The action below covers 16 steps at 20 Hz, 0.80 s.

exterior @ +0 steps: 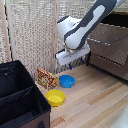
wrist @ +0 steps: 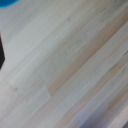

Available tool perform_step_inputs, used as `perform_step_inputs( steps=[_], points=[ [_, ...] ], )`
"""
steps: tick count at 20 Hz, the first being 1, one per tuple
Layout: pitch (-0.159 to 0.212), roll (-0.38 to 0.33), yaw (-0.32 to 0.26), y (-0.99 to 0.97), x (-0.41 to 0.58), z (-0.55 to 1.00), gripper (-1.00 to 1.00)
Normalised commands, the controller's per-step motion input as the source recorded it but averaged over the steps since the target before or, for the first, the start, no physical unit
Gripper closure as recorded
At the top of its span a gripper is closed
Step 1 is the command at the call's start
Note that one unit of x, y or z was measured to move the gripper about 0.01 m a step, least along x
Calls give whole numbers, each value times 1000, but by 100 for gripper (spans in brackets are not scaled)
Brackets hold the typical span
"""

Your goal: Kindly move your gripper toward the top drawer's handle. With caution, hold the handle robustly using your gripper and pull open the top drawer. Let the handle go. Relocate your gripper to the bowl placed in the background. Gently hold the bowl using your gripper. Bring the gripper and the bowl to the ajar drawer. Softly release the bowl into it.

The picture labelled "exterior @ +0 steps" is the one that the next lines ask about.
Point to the wooden screen post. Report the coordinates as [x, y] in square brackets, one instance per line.
[55, 13]

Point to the blue plastic bowl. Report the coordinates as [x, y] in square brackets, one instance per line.
[67, 81]

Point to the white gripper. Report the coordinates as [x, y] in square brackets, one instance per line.
[71, 55]

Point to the black fabric storage box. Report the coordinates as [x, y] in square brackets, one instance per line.
[20, 100]

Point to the yellow plastic bowl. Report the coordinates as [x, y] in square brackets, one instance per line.
[55, 97]

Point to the dark wooden drawer cabinet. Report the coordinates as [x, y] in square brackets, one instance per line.
[100, 70]

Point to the bamboo screen panel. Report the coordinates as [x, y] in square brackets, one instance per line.
[71, 8]
[28, 33]

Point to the red yellow snack box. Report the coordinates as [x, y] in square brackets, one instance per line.
[46, 78]

